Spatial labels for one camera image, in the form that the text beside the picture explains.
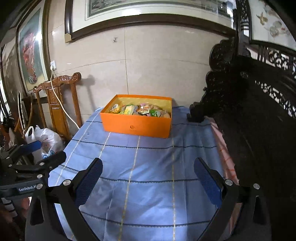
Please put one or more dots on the red framed painting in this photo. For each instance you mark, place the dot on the red framed painting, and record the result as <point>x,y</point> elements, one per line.
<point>30,45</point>

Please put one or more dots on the orange cardboard box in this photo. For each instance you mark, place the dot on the orange cardboard box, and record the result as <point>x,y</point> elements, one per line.
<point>137,124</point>

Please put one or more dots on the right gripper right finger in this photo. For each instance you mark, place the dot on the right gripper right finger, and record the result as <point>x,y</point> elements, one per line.
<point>253,222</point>

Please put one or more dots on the framed bird painting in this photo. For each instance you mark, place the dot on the framed bird painting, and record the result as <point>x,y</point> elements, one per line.
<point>267,26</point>

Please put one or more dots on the dark carved wooden furniture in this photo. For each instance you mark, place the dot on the dark carved wooden furniture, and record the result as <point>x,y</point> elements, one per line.
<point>250,93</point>

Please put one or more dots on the person's left hand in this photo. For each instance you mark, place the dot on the person's left hand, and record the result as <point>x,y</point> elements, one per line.
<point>14,212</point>

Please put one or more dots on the white plastic shopping bag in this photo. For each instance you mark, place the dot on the white plastic shopping bag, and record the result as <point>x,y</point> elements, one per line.
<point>51,142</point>

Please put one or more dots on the pink cookie bag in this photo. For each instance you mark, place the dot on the pink cookie bag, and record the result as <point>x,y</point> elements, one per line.
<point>145,108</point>

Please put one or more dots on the yellow cake packet with barcode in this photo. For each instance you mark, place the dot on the yellow cake packet with barcode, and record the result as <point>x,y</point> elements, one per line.
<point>115,108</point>

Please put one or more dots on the carved brown wooden chair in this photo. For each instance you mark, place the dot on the carved brown wooden chair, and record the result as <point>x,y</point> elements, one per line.
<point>53,89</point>

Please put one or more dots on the blue checked tablecloth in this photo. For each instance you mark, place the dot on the blue checked tablecloth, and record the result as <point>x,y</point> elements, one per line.
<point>148,189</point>

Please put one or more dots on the large framed landscape painting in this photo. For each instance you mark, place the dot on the large framed landscape painting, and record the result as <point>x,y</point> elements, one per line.
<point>142,19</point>

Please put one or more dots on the white wall socket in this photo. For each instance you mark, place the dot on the white wall socket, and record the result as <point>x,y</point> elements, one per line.
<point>53,65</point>

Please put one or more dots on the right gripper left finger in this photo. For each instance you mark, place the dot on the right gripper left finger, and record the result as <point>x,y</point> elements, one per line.
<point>43,222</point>

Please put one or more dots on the yellow green snack packet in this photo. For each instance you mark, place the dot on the yellow green snack packet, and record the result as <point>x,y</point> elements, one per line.
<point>129,109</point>

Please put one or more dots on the green pea snack bag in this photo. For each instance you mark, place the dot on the green pea snack bag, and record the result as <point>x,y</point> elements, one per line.
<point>156,113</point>

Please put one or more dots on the pink sheet under tablecloth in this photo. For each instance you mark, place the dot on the pink sheet under tablecloth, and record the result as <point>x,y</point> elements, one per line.
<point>227,162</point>

